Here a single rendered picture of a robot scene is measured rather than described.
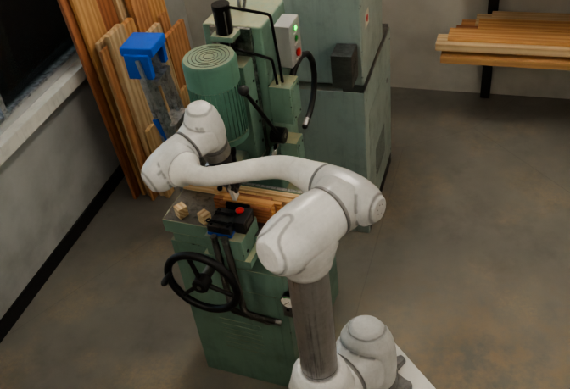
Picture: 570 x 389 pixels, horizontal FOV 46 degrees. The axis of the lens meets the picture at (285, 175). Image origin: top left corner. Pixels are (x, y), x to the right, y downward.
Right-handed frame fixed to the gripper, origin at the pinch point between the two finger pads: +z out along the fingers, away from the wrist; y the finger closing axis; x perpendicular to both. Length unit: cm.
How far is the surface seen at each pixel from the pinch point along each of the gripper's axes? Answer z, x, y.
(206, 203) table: 23.9, -7.2, 20.2
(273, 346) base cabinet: 80, 20, -4
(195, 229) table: 22.7, 4.7, 19.4
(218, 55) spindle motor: -33.1, -28.4, 7.2
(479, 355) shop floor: 117, -10, -82
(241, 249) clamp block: 15.5, 12.6, -3.5
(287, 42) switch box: -18, -51, -6
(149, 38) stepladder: 18, -83, 78
